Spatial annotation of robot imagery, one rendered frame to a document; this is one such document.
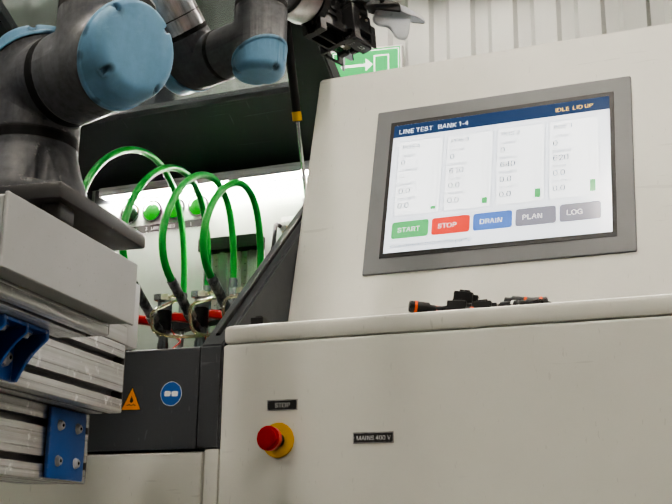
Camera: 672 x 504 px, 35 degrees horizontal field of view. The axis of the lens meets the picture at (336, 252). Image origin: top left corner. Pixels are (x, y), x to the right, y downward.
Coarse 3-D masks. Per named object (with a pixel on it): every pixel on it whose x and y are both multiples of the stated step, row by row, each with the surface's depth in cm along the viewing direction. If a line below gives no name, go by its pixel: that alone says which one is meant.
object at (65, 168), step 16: (0, 128) 128; (16, 128) 128; (32, 128) 128; (48, 128) 129; (0, 144) 127; (16, 144) 127; (32, 144) 127; (48, 144) 128; (64, 144) 130; (0, 160) 126; (16, 160) 126; (32, 160) 126; (48, 160) 127; (64, 160) 129; (0, 176) 124; (16, 176) 124; (32, 176) 126; (48, 176) 127; (64, 176) 128; (80, 176) 131; (80, 192) 129
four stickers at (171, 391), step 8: (168, 384) 167; (176, 384) 166; (128, 392) 169; (136, 392) 169; (160, 392) 167; (168, 392) 167; (176, 392) 166; (128, 400) 169; (136, 400) 169; (160, 400) 167; (168, 400) 166; (176, 400) 166; (128, 408) 169; (136, 408) 168
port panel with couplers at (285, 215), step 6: (282, 204) 230; (288, 204) 229; (294, 204) 228; (300, 204) 228; (282, 210) 229; (288, 210) 229; (294, 210) 228; (282, 216) 229; (288, 216) 228; (282, 222) 228; (288, 222) 228; (282, 228) 225; (276, 240) 228
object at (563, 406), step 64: (448, 64) 202; (512, 64) 197; (576, 64) 191; (640, 64) 186; (320, 128) 207; (640, 128) 180; (320, 192) 199; (640, 192) 174; (320, 256) 192; (640, 256) 169; (640, 320) 142; (256, 384) 161; (320, 384) 157; (384, 384) 153; (448, 384) 150; (512, 384) 146; (576, 384) 143; (640, 384) 140; (256, 448) 159; (320, 448) 155; (384, 448) 151; (448, 448) 147; (512, 448) 144; (576, 448) 141; (640, 448) 138
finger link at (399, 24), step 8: (400, 8) 166; (408, 8) 167; (376, 16) 165; (384, 16) 166; (392, 16) 166; (400, 16) 167; (408, 16) 167; (416, 16) 168; (376, 24) 165; (384, 24) 165; (392, 24) 166; (400, 24) 166; (408, 24) 167; (392, 32) 166; (400, 32) 166; (408, 32) 166
